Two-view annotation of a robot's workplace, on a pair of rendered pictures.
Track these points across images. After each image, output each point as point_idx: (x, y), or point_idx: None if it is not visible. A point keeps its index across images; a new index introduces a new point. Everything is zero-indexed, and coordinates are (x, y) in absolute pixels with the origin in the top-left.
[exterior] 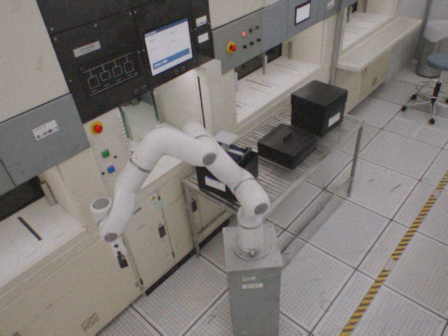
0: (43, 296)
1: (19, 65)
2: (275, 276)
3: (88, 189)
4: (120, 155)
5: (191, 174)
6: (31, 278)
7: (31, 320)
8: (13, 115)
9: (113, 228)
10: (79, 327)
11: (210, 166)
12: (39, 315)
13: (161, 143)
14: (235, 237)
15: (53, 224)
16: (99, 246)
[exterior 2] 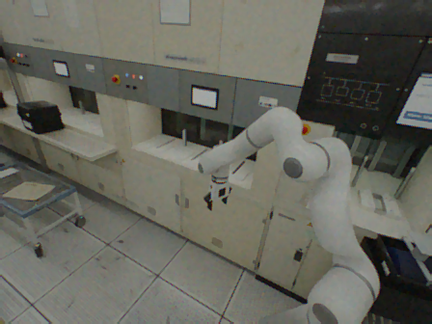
0: (207, 198)
1: (281, 45)
2: None
3: (267, 166)
4: None
5: None
6: (208, 181)
7: (196, 202)
8: (256, 79)
9: (202, 161)
10: (210, 237)
11: (311, 198)
12: (200, 204)
13: (272, 119)
14: None
15: (245, 174)
16: (249, 208)
